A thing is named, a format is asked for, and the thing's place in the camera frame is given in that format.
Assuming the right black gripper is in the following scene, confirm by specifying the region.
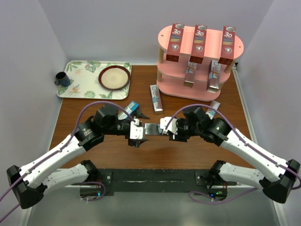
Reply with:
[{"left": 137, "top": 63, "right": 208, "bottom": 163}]
[{"left": 169, "top": 118, "right": 201, "bottom": 142}]

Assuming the silver toothpaste box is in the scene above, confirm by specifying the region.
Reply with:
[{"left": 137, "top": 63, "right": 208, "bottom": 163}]
[
  {"left": 206, "top": 100, "right": 220, "bottom": 119},
  {"left": 206, "top": 60, "right": 221, "bottom": 93},
  {"left": 144, "top": 123, "right": 162, "bottom": 136},
  {"left": 150, "top": 84, "right": 163, "bottom": 114},
  {"left": 183, "top": 61, "right": 197, "bottom": 88}
]

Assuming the red toothpaste box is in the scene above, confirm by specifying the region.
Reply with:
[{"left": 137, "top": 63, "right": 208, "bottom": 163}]
[
  {"left": 218, "top": 26, "right": 236, "bottom": 65},
  {"left": 166, "top": 23, "right": 185, "bottom": 62},
  {"left": 190, "top": 24, "right": 207, "bottom": 64}
]

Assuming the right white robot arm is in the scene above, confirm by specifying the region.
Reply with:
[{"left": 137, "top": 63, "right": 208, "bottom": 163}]
[{"left": 160, "top": 104, "right": 301, "bottom": 203}]

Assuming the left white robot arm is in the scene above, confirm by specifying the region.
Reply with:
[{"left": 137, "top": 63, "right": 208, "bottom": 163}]
[{"left": 7, "top": 101, "right": 146, "bottom": 209}]

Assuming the pink three-tier shelf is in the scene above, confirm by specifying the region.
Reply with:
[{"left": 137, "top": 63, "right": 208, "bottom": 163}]
[{"left": 157, "top": 25, "right": 244, "bottom": 102}]

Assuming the blue toothpaste box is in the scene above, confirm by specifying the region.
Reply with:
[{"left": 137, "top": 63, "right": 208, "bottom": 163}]
[{"left": 118, "top": 101, "right": 139, "bottom": 120}]

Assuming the brown rimmed beige plate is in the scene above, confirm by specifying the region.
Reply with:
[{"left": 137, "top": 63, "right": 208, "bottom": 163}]
[{"left": 98, "top": 65, "right": 130, "bottom": 90}]

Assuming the floral serving tray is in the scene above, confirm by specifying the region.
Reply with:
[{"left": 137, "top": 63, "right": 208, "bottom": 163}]
[{"left": 56, "top": 60, "right": 132, "bottom": 100}]

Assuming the dark blue mug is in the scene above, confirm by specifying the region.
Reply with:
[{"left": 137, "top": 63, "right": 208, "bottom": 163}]
[{"left": 55, "top": 72, "right": 71, "bottom": 87}]

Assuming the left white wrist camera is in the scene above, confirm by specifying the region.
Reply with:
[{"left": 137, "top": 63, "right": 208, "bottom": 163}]
[{"left": 130, "top": 119, "right": 145, "bottom": 140}]

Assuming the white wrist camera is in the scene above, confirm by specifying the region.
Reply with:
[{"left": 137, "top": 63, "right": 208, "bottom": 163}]
[
  {"left": 159, "top": 117, "right": 178, "bottom": 135},
  {"left": 130, "top": 119, "right": 145, "bottom": 140}
]

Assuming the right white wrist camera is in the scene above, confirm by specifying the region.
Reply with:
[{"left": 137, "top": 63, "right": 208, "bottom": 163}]
[{"left": 159, "top": 117, "right": 178, "bottom": 135}]

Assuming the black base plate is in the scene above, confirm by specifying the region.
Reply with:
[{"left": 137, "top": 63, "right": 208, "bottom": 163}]
[{"left": 79, "top": 168, "right": 238, "bottom": 197}]

